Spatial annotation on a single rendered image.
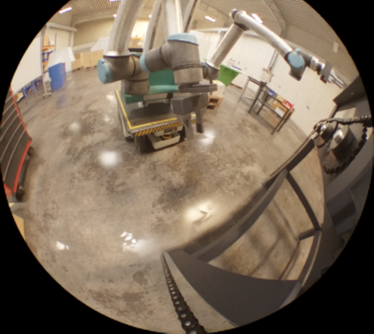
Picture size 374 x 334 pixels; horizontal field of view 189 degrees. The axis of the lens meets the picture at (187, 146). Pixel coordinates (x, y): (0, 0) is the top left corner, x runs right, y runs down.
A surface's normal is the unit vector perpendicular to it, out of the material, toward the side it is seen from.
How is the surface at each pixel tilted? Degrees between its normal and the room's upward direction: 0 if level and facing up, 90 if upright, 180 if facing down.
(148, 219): 0
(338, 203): 90
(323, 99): 90
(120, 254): 0
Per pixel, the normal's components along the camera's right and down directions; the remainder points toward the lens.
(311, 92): -0.86, 0.19
